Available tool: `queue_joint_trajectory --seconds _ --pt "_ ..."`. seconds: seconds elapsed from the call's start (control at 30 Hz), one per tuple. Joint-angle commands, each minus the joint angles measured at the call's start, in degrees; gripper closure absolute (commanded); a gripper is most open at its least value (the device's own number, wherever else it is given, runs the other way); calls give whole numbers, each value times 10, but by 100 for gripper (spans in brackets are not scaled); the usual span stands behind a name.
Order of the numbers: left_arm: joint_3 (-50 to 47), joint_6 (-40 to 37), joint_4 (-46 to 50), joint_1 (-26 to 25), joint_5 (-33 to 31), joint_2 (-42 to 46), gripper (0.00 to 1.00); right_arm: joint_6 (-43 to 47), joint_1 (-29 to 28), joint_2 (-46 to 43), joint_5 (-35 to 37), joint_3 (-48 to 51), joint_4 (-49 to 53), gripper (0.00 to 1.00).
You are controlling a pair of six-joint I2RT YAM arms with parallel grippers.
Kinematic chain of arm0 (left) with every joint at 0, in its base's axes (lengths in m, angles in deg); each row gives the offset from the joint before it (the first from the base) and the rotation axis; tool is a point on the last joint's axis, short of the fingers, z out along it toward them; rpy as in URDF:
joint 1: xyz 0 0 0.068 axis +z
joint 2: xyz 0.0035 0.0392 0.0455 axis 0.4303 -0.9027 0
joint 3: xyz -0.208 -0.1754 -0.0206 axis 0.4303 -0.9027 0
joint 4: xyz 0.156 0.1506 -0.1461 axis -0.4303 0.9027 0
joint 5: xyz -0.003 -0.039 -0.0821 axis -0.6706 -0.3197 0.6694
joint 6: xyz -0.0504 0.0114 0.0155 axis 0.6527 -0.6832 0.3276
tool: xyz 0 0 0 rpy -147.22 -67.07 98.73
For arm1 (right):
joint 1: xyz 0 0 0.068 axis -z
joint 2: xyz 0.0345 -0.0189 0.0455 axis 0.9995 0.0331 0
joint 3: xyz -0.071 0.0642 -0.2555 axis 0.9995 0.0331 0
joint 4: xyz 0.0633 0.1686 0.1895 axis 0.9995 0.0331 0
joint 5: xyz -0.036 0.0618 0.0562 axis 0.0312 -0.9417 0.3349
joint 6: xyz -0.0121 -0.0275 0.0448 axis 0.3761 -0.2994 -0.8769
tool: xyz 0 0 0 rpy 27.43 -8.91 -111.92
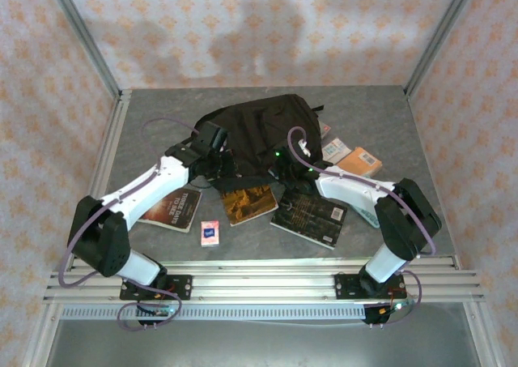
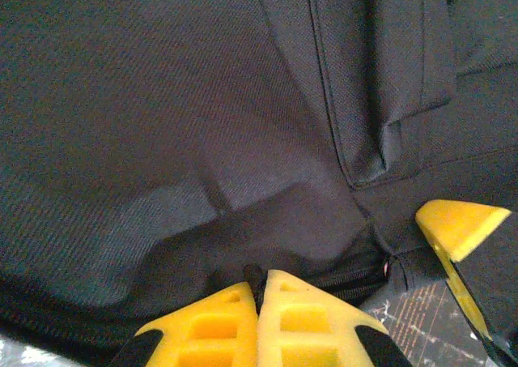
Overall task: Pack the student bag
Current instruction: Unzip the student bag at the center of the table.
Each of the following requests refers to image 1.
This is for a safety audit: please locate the black backpack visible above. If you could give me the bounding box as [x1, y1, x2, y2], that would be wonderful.
[193, 94, 325, 181]

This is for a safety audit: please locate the yellow landscape cover book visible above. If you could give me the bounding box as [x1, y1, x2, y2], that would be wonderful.
[220, 184, 279, 227]

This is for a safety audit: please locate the black book with barcode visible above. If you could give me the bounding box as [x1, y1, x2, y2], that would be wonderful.
[270, 188, 348, 250]

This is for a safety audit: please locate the orange paperback book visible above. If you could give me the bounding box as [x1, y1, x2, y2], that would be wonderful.
[336, 147, 383, 178]

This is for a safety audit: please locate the light blue book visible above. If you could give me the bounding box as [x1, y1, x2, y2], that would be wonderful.
[321, 138, 352, 161]

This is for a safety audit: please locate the Three Days To See book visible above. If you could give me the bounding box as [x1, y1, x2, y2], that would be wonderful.
[137, 186, 203, 233]

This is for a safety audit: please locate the base electronics board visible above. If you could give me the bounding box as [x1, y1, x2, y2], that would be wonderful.
[362, 300, 416, 330]
[135, 304, 181, 330]

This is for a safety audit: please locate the grey metal panel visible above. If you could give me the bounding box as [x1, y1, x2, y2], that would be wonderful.
[44, 301, 486, 367]

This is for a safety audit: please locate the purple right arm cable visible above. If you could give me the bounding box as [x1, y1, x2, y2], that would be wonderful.
[286, 126, 437, 327]

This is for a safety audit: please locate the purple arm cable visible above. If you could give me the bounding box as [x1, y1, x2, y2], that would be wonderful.
[286, 126, 437, 327]
[58, 117, 202, 331]

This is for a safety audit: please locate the aluminium table side rail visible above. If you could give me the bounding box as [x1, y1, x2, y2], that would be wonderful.
[91, 90, 133, 262]

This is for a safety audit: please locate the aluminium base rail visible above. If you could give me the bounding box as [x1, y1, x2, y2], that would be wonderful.
[42, 257, 486, 303]

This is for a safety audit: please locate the grey slotted cable duct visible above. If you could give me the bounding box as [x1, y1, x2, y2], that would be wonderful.
[60, 305, 367, 322]

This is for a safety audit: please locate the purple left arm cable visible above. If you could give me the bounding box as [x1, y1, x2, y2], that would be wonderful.
[58, 117, 202, 331]

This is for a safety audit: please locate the aluminium frame post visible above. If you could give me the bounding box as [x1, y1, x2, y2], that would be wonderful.
[404, 0, 481, 96]
[44, 0, 122, 96]

